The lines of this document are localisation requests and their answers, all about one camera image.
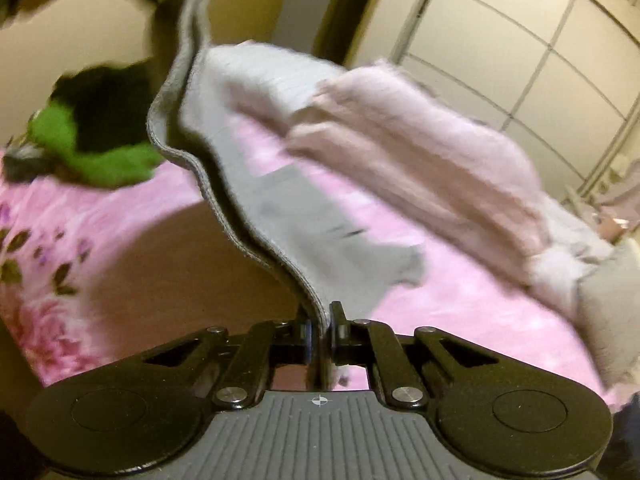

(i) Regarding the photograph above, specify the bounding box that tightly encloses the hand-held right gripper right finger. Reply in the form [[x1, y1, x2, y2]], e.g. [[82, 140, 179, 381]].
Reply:
[[330, 301, 499, 409]]

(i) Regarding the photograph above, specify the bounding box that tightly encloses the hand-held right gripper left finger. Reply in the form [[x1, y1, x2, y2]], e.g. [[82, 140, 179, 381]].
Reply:
[[142, 304, 315, 414]]

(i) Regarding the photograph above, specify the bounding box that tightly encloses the grey cloth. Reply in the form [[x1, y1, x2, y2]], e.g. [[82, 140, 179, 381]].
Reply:
[[146, 0, 427, 322]]

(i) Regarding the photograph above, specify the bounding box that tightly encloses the pink floral blanket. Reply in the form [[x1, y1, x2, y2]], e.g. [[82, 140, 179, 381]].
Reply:
[[0, 122, 617, 397]]

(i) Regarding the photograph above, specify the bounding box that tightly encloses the pale pink folded quilt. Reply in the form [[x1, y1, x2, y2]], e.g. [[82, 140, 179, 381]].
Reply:
[[235, 57, 623, 391]]

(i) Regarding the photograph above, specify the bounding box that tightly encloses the green cloth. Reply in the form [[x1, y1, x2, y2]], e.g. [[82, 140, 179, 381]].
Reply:
[[27, 105, 166, 189]]

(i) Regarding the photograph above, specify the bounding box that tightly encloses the black cloth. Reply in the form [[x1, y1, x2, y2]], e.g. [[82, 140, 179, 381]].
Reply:
[[50, 57, 162, 155]]

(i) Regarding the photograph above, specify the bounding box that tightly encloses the white wardrobe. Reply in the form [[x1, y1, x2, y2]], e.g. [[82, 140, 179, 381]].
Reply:
[[350, 0, 640, 203]]

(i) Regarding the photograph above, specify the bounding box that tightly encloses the dark wooden door frame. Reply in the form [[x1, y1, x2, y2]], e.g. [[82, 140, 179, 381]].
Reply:
[[312, 0, 396, 68]]

